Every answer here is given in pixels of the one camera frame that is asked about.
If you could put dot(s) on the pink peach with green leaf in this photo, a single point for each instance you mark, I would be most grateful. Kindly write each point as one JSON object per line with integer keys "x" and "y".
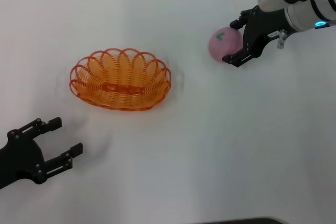
{"x": 223, "y": 45}

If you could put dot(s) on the dark rounded robot base edge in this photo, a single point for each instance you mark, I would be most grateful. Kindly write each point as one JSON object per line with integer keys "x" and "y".
{"x": 249, "y": 221}

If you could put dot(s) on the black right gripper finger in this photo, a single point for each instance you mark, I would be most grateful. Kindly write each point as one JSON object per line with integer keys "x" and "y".
{"x": 236, "y": 60}
{"x": 236, "y": 24}

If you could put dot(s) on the orange plastic woven basket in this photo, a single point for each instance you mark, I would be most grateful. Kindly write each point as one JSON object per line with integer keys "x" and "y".
{"x": 120, "y": 87}

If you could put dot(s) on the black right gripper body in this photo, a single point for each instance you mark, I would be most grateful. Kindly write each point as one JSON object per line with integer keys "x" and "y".
{"x": 265, "y": 24}

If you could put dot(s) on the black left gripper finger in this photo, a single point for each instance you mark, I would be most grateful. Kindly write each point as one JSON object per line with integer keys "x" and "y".
{"x": 54, "y": 123}
{"x": 76, "y": 150}

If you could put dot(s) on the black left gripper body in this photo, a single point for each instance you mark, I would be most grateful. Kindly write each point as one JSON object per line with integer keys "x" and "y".
{"x": 19, "y": 158}

